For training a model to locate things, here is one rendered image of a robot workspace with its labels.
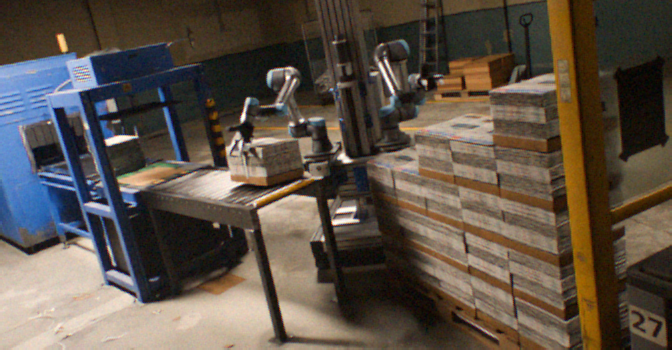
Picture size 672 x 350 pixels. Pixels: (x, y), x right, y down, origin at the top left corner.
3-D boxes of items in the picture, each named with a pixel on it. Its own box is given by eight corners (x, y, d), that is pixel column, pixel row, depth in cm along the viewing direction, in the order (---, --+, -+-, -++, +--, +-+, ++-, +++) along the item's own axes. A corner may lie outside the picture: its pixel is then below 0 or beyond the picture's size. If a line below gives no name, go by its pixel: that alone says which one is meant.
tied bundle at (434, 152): (476, 156, 310) (470, 114, 305) (516, 163, 284) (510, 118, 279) (419, 176, 295) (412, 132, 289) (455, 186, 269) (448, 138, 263)
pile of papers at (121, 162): (147, 165, 484) (139, 135, 478) (114, 177, 465) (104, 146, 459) (128, 163, 512) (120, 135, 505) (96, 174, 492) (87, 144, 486)
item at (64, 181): (170, 170, 496) (167, 159, 494) (97, 196, 455) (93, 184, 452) (101, 162, 608) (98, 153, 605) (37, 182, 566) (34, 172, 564)
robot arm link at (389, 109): (378, 126, 393) (375, 107, 390) (397, 122, 396) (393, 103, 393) (384, 129, 382) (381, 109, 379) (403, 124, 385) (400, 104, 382)
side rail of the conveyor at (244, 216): (261, 227, 312) (256, 206, 309) (253, 231, 308) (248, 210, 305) (150, 203, 409) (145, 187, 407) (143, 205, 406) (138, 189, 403)
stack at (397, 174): (437, 264, 380) (417, 144, 360) (583, 336, 277) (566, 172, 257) (388, 285, 365) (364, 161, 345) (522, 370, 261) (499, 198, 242)
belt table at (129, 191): (214, 175, 444) (211, 163, 442) (136, 205, 403) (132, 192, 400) (171, 170, 495) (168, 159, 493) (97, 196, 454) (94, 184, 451)
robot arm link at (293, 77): (309, 76, 381) (287, 121, 346) (294, 78, 385) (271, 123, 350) (303, 61, 375) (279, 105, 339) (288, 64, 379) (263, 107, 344)
